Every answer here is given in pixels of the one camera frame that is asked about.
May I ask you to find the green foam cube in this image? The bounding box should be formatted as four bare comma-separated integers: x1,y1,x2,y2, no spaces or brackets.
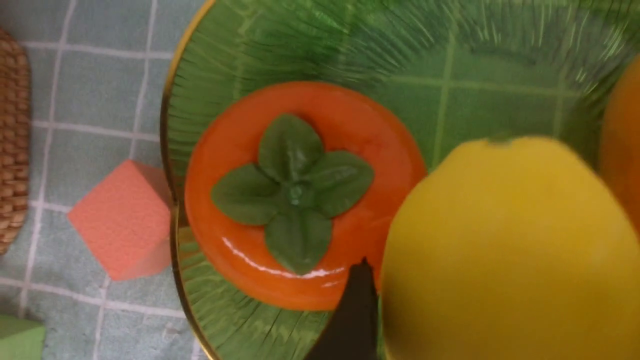
0,314,46,360

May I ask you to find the orange persimmon with green leaves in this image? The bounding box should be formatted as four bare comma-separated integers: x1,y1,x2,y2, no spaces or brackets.
184,81,427,312

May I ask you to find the teal checkered tablecloth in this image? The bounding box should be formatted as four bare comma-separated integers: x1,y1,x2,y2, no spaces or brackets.
1,0,206,360

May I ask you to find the yellow lemon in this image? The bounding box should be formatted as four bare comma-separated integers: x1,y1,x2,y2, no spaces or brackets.
381,136,639,360

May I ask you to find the green glass leaf plate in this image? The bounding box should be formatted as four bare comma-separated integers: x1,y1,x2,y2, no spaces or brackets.
160,0,639,360

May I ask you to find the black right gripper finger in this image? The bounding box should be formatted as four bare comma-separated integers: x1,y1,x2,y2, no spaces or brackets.
305,258,378,360

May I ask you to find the orange yellow mango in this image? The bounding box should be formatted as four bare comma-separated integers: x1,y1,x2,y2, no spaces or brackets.
599,55,640,230

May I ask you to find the woven rattan basket green lining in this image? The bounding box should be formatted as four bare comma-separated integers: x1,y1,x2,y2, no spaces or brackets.
0,29,32,256

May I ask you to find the salmon pink foam cube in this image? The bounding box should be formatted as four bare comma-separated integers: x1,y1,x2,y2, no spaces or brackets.
67,159,171,281

